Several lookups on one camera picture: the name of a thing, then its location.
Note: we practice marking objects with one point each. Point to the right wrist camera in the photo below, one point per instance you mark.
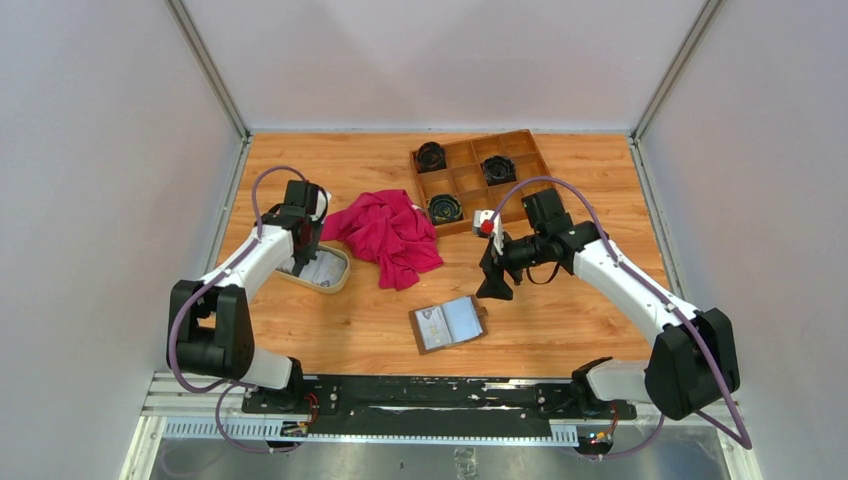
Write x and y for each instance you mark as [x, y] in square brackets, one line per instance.
[488, 224]

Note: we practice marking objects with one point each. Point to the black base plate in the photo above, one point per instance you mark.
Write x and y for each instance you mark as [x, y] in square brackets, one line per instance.
[441, 407]

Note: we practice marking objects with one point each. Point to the black coiled belt bottom-left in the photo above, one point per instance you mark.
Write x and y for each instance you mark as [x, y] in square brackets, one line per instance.
[444, 209]

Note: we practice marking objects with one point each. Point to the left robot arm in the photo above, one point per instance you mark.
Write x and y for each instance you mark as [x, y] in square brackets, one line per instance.
[210, 339]

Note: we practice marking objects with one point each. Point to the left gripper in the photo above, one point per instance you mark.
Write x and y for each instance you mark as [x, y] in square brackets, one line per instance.
[309, 253]

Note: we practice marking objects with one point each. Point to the beige oval card box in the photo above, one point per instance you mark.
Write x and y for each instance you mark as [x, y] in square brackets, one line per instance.
[324, 275]

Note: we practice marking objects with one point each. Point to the black coiled belt top-left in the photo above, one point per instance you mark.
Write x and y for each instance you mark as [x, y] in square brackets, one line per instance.
[429, 157]

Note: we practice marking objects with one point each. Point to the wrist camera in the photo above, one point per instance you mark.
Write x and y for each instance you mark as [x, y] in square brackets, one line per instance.
[322, 204]
[488, 224]

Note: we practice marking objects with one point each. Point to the magenta cloth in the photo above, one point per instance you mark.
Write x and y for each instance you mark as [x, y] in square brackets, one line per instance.
[385, 228]

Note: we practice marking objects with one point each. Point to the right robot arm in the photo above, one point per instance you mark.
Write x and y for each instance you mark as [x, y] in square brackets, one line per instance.
[693, 362]

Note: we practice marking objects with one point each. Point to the white patterned credit card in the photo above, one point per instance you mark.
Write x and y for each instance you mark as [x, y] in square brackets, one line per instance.
[433, 328]

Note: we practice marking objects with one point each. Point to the brown leather card holder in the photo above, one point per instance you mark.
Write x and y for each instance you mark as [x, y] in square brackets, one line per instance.
[466, 319]

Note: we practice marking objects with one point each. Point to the black coiled belt centre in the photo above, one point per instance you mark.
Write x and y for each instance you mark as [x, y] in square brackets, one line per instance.
[498, 170]

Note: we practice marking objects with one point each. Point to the aluminium frame rail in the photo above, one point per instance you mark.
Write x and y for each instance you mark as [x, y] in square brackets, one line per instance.
[171, 412]

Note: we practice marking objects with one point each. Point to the wooden compartment tray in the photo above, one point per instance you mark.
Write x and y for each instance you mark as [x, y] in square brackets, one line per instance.
[454, 179]

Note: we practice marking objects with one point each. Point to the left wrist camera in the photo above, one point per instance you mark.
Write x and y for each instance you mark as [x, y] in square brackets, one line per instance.
[322, 204]

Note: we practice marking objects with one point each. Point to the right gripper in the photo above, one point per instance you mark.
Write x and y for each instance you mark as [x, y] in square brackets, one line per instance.
[494, 285]

